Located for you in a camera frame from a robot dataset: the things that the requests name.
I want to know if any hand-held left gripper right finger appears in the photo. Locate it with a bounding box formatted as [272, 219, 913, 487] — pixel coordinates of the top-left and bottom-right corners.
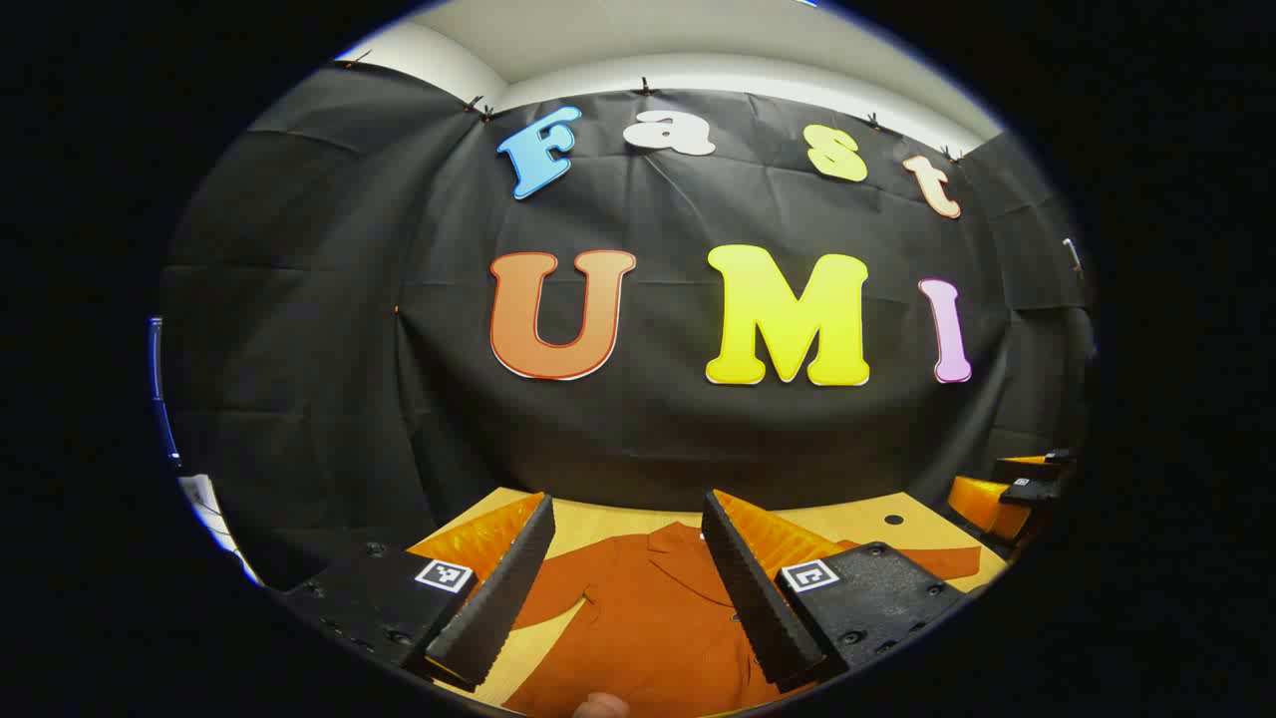
[701, 489, 968, 694]

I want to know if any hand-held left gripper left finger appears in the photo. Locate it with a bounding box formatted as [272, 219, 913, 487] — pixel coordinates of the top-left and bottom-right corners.
[282, 492, 556, 689]

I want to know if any orange button-up jacket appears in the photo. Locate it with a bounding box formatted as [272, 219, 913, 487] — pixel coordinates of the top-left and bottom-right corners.
[503, 521, 983, 718]

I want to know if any black backdrop cloth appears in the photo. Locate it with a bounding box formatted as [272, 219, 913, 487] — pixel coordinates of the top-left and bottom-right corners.
[159, 60, 1098, 589]

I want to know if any white side desk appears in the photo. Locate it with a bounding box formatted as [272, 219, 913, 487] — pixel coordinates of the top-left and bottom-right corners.
[179, 474, 262, 584]

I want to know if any computer monitor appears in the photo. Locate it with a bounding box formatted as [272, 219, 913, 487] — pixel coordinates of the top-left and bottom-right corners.
[148, 317, 182, 470]

